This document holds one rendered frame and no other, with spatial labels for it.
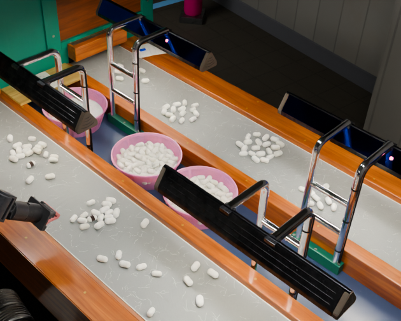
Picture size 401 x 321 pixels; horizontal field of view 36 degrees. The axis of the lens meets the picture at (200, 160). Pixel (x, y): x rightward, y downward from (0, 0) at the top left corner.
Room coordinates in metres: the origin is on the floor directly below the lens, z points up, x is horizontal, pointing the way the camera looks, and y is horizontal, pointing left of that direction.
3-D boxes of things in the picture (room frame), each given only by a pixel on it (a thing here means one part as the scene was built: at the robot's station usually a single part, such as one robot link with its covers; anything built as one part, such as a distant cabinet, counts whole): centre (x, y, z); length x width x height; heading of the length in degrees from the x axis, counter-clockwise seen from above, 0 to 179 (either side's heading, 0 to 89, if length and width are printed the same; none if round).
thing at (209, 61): (2.17, 0.22, 1.08); 0.62 x 0.08 x 0.07; 48
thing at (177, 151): (1.78, 0.20, 0.72); 0.27 x 0.27 x 0.10
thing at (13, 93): (2.22, 0.69, 0.77); 0.33 x 0.15 x 0.01; 138
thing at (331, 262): (1.45, -0.45, 0.90); 0.20 x 0.19 x 0.45; 48
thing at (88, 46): (2.51, 0.50, 0.83); 0.30 x 0.06 x 0.07; 138
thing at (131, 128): (2.10, 0.27, 0.90); 0.20 x 0.19 x 0.45; 48
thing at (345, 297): (1.10, -0.13, 1.08); 0.62 x 0.08 x 0.07; 48
